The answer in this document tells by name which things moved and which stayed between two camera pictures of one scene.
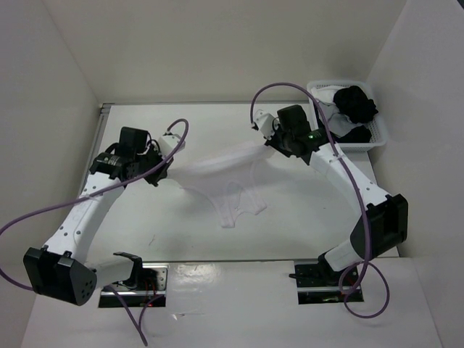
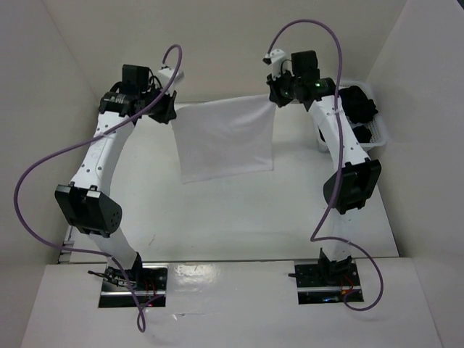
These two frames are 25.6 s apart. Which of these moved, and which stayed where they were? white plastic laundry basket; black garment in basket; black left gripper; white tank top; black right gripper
Moved: black left gripper; white tank top; black right gripper
Stayed: black garment in basket; white plastic laundry basket
